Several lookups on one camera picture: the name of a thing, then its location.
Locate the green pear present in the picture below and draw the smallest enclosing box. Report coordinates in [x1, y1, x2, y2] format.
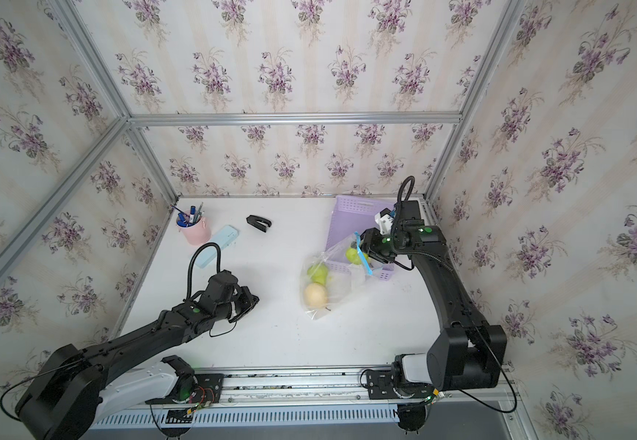
[307, 263, 329, 286]
[345, 247, 363, 265]

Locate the black stapler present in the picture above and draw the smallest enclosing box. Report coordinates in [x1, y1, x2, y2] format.
[246, 214, 272, 233]

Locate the purple plastic basket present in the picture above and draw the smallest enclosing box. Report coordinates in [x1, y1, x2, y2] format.
[326, 195, 395, 282]

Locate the light blue pencil case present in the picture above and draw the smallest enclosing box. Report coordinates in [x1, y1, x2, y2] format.
[193, 224, 241, 270]

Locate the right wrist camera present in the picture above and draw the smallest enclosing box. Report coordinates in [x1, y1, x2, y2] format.
[374, 208, 395, 236]

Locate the pink pen cup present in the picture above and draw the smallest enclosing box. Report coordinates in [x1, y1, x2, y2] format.
[177, 217, 211, 247]

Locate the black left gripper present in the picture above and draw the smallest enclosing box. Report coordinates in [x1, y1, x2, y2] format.
[214, 287, 263, 324]

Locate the clear zip-top plastic bag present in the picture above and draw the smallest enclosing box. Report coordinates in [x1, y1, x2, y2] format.
[299, 232, 385, 320]

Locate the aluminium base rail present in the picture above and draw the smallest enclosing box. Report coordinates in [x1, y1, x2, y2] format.
[93, 366, 518, 430]

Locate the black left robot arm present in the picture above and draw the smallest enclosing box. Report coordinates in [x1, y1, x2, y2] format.
[3, 267, 259, 439]

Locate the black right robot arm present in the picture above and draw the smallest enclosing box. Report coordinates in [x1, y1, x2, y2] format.
[356, 176, 507, 411]

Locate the yellow pear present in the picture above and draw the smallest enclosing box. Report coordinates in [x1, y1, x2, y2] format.
[304, 282, 329, 310]

